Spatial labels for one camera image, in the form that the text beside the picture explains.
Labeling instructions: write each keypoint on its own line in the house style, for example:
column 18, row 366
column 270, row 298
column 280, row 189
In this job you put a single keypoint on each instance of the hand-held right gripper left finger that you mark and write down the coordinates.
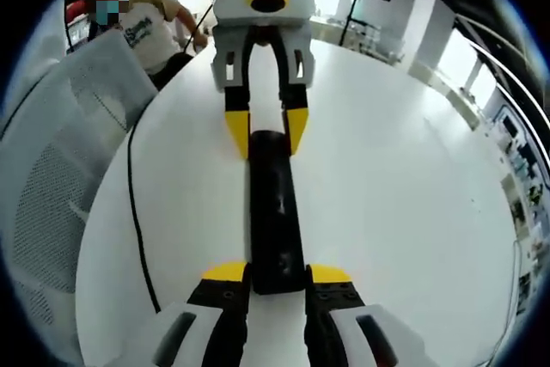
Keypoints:
column 215, row 319

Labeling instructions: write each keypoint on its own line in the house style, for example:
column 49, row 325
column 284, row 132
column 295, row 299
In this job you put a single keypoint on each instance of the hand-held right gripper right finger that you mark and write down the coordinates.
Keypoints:
column 335, row 319

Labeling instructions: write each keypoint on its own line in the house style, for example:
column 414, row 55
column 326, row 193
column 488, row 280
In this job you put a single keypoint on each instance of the black remote control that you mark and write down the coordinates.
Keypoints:
column 275, row 212

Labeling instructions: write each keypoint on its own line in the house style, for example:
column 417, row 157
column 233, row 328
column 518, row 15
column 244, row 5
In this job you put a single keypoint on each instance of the grey mesh office chair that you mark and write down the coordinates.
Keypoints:
column 116, row 79
column 56, row 212

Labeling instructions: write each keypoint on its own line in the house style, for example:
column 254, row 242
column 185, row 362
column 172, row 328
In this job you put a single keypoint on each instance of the white square pillar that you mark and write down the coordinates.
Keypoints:
column 429, row 36

